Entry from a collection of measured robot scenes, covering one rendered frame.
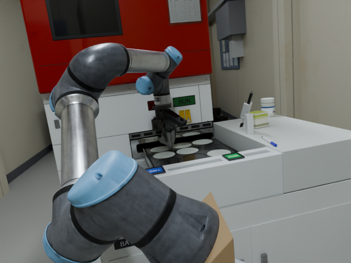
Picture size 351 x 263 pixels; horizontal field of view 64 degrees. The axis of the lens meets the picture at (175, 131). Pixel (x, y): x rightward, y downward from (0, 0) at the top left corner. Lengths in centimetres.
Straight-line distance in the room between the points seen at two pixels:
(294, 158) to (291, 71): 262
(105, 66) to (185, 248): 51
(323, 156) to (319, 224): 25
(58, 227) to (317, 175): 82
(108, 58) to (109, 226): 46
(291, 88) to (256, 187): 269
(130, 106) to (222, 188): 70
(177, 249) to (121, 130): 101
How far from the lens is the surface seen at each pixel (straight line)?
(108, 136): 143
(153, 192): 47
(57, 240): 58
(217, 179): 89
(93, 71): 78
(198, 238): 49
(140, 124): 143
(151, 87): 113
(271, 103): 156
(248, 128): 121
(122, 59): 82
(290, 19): 358
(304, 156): 103
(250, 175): 94
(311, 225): 114
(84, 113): 76
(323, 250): 123
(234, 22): 525
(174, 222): 48
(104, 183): 45
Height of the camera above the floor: 126
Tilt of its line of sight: 12 degrees down
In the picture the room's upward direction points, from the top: 6 degrees counter-clockwise
